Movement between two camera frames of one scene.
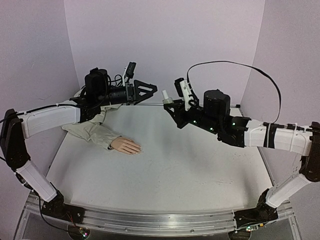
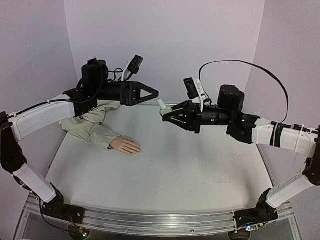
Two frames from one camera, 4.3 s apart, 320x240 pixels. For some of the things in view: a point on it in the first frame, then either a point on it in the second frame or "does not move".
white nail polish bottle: x=169 y=101 → x=168 y=109
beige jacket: x=93 y=130 does not move
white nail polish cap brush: x=165 y=94 → x=161 y=103
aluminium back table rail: x=156 y=104 does not move
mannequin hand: x=126 y=145 does not move
